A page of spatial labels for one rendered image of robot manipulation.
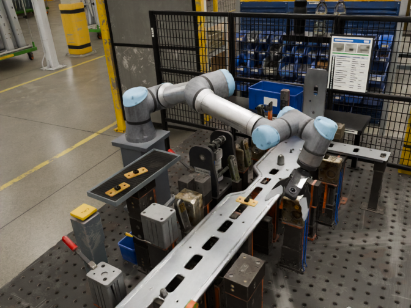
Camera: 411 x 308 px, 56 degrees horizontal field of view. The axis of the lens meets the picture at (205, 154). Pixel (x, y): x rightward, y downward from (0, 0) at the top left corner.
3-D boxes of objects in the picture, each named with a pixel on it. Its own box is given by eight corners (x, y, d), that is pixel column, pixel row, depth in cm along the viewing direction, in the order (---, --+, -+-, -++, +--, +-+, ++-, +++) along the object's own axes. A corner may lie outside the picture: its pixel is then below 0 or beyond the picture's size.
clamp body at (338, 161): (334, 231, 177) (342, 165, 161) (309, 223, 183) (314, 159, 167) (339, 220, 184) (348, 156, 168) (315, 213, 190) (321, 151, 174)
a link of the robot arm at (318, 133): (322, 113, 126) (344, 125, 121) (307, 142, 131) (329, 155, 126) (310, 114, 120) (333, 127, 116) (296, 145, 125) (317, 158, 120)
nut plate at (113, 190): (111, 197, 129) (111, 194, 128) (104, 193, 131) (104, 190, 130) (130, 186, 134) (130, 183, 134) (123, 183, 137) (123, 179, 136)
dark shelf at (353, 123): (361, 135, 195) (361, 130, 194) (210, 110, 240) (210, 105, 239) (370, 120, 212) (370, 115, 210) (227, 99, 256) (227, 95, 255)
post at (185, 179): (194, 262, 164) (187, 182, 146) (185, 258, 167) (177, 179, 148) (200, 255, 168) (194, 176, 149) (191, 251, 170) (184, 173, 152)
